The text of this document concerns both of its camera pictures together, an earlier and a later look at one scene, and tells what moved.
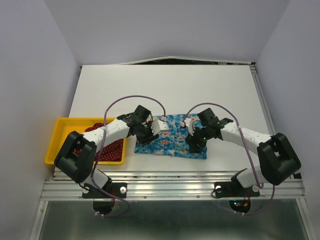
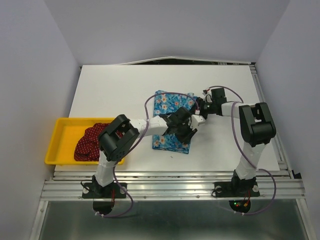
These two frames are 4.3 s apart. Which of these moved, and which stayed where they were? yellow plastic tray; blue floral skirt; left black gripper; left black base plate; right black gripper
Moved: blue floral skirt; right black gripper; left black gripper
Stayed: yellow plastic tray; left black base plate
